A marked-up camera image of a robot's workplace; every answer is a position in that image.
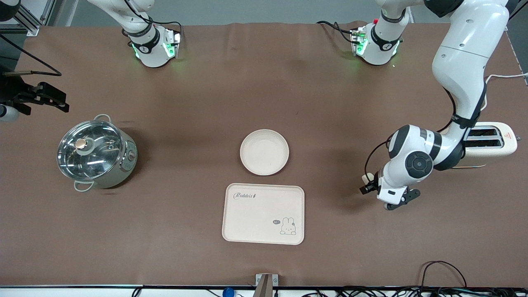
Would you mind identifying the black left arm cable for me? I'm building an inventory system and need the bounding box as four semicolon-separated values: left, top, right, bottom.
364;89;462;179

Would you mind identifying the grey metal camera bracket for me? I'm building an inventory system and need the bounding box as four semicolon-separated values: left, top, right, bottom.
255;273;279;297

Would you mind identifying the round cream plate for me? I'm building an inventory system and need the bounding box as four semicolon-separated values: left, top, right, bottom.
240;129;290;176

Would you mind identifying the glass pot lid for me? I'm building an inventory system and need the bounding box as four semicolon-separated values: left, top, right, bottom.
57;120;124;179

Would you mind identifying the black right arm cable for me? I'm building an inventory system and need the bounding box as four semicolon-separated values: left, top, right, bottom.
0;33;63;77

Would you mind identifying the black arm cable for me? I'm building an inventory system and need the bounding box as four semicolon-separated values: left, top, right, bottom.
0;33;63;77
364;89;462;179

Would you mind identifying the cream two-slot toaster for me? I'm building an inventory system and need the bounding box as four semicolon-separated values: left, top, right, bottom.
452;122;519;169

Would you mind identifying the pale green electric pot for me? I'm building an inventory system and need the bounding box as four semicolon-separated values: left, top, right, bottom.
58;114;138;193

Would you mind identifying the white toaster power cable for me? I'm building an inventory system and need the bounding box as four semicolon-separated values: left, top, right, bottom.
480;73;528;112

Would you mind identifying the cream rabbit print tray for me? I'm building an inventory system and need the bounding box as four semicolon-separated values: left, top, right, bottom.
222;183;305;245

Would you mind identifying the black left base cable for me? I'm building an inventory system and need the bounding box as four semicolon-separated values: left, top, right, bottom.
316;20;356;44

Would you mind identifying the brown table mat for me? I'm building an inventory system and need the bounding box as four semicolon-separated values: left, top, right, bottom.
0;21;528;288

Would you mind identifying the black looped cable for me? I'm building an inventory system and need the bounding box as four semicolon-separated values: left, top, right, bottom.
418;260;469;290

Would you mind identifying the aluminium frame profile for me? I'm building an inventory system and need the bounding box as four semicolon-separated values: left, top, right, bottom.
0;0;57;37

